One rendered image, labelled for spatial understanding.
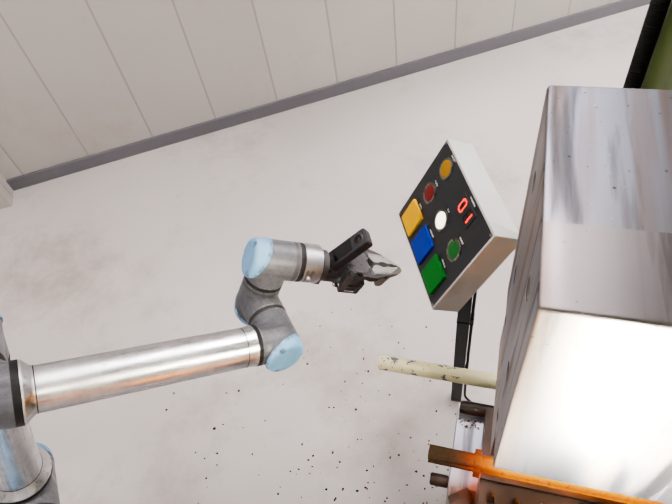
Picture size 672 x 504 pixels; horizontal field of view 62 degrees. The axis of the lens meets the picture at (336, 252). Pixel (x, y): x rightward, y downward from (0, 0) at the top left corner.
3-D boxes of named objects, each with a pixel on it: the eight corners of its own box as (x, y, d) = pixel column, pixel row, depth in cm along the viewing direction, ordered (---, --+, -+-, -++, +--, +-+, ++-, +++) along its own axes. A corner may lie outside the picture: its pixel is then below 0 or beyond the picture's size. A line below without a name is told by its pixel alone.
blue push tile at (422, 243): (417, 264, 146) (431, 246, 141) (410, 243, 151) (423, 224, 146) (423, 265, 147) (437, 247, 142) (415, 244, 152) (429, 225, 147)
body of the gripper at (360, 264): (353, 270, 139) (308, 265, 134) (367, 248, 134) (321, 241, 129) (359, 295, 134) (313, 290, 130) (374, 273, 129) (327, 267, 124)
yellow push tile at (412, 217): (407, 236, 153) (420, 217, 148) (401, 217, 157) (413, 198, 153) (413, 237, 153) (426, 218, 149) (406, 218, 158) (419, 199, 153)
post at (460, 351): (450, 400, 224) (464, 222, 140) (451, 391, 226) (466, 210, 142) (460, 402, 223) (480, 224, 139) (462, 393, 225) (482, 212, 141)
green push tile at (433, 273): (428, 295, 140) (443, 277, 135) (420, 272, 145) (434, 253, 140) (434, 296, 141) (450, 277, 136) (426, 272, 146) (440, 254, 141)
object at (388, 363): (378, 373, 170) (376, 365, 166) (381, 358, 173) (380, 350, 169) (529, 400, 159) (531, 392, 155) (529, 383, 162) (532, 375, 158)
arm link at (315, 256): (303, 234, 127) (310, 267, 121) (323, 237, 129) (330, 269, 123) (290, 259, 133) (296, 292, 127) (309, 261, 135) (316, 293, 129)
